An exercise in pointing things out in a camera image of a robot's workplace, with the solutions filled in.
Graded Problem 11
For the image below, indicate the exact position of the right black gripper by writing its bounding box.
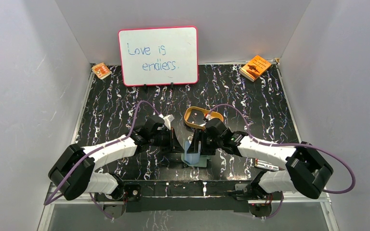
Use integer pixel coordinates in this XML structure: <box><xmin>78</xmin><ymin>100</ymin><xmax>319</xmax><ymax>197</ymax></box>
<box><xmin>186</xmin><ymin>128</ymin><xmax>223</xmax><ymax>155</ymax></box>

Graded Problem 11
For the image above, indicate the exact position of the mint green card holder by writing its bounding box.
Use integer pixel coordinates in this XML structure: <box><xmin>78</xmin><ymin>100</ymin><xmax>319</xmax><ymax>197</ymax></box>
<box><xmin>181</xmin><ymin>144</ymin><xmax>208</xmax><ymax>167</ymax></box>

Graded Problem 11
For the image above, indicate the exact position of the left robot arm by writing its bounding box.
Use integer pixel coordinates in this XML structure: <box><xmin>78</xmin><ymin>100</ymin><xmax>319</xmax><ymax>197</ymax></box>
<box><xmin>48</xmin><ymin>115</ymin><xmax>184</xmax><ymax>201</ymax></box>

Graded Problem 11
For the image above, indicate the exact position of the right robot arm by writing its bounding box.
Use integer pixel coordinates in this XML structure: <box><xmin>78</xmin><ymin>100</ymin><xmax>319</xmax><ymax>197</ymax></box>
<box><xmin>186</xmin><ymin>118</ymin><xmax>333</xmax><ymax>199</ymax></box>

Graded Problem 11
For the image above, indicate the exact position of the small orange card box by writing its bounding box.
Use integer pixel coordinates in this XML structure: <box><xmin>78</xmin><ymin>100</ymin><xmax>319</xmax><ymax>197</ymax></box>
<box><xmin>92</xmin><ymin>63</ymin><xmax>112</xmax><ymax>79</ymax></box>

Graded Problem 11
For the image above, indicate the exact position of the marker pen box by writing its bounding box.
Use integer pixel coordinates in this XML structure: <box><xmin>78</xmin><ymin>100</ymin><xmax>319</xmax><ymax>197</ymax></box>
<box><xmin>254</xmin><ymin>158</ymin><xmax>283</xmax><ymax>172</ymax></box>

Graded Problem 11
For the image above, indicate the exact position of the pink framed whiteboard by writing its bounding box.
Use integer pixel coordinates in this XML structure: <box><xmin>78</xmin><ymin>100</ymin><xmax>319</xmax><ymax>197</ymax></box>
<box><xmin>118</xmin><ymin>26</ymin><xmax>199</xmax><ymax>87</ymax></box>

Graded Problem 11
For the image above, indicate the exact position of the orange book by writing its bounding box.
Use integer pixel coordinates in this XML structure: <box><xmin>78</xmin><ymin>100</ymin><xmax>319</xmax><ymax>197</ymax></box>
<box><xmin>239</xmin><ymin>55</ymin><xmax>271</xmax><ymax>82</ymax></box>

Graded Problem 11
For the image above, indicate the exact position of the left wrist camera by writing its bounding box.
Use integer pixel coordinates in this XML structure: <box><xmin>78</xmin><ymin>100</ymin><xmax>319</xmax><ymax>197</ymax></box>
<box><xmin>159</xmin><ymin>114</ymin><xmax>174</xmax><ymax>129</ymax></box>

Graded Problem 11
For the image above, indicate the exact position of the aluminium frame rail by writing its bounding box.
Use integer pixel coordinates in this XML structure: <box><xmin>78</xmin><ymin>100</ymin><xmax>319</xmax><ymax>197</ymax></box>
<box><xmin>44</xmin><ymin>182</ymin><xmax>331</xmax><ymax>205</ymax></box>

